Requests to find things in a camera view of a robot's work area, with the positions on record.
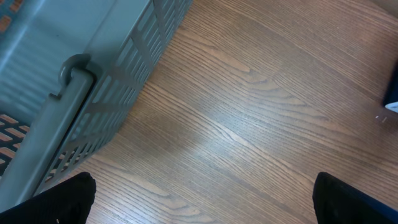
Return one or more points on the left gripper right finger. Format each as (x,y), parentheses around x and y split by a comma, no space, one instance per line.
(335,201)

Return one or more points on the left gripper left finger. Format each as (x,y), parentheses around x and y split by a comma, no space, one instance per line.
(66,203)

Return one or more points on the white barcode scanner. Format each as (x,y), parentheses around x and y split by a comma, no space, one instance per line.
(390,100)

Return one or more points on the grey plastic mesh basket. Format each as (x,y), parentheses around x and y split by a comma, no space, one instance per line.
(70,72)

